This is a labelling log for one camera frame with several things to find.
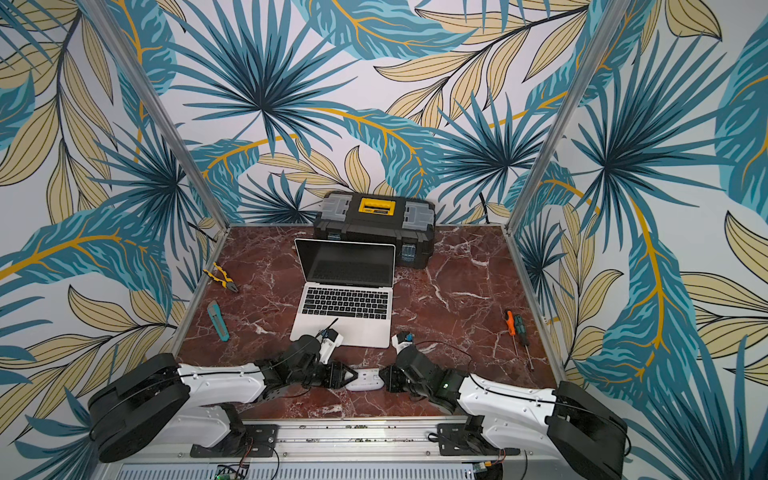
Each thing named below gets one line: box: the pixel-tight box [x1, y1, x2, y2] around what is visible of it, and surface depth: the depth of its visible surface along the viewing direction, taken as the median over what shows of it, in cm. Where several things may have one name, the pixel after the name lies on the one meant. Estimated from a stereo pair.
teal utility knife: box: [207, 300, 230, 342], surface depth 95 cm
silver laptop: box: [290, 239, 396, 349], surface depth 100 cm
